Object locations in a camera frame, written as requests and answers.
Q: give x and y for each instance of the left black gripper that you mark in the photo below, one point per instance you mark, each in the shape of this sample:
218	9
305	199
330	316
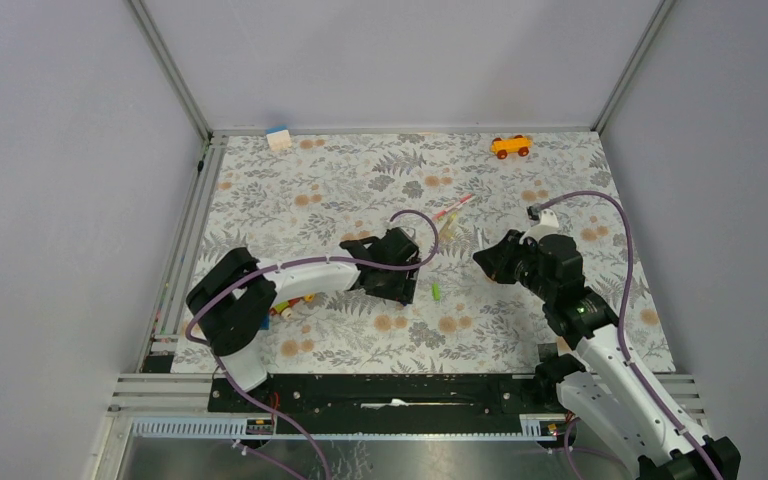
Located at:
402	292

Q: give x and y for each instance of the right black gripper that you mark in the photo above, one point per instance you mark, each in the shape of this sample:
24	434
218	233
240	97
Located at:
496	259

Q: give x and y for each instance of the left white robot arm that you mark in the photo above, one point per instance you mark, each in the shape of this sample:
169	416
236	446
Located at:
231	301

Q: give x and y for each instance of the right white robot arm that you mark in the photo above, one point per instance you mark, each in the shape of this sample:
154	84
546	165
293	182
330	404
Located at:
602	381

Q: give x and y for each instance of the olive yellow marker pen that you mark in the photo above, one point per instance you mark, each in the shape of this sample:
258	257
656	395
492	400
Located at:
447	232

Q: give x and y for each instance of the pink marker pen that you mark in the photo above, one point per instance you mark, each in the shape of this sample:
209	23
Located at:
453	207

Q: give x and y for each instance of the red yellow toy brick car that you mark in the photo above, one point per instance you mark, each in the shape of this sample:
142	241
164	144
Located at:
286	309

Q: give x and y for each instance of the orange toy car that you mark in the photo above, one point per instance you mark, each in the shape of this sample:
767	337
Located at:
518	145

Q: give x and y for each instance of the floral patterned table mat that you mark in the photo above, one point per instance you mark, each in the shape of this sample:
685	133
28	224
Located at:
305	200

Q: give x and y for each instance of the white block with blue top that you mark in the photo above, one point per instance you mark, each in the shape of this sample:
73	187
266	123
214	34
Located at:
279	138

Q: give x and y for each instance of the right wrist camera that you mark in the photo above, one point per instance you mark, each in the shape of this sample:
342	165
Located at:
545	222

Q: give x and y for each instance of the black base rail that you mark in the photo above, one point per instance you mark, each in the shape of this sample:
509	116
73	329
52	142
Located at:
408	404

